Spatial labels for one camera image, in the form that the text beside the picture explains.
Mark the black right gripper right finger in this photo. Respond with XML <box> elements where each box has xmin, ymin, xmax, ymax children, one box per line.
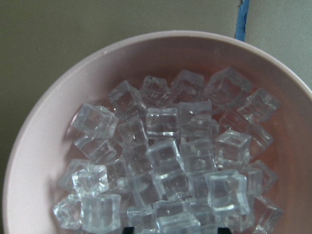
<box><xmin>217</xmin><ymin>227</ymin><xmax>232</xmax><ymax>234</ymax></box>

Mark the clear ice cube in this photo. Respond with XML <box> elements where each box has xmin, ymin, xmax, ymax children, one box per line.
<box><xmin>205</xmin><ymin>169</ymin><xmax>251</xmax><ymax>216</ymax></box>
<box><xmin>146</xmin><ymin>107</ymin><xmax>178</xmax><ymax>138</ymax></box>
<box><xmin>81</xmin><ymin>194</ymin><xmax>121</xmax><ymax>234</ymax></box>

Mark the pink ice bowl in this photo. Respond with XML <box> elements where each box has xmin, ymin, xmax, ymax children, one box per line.
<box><xmin>2</xmin><ymin>31</ymin><xmax>312</xmax><ymax>234</ymax></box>

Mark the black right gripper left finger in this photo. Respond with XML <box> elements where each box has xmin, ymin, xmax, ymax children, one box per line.
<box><xmin>122</xmin><ymin>227</ymin><xmax>135</xmax><ymax>234</ymax></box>

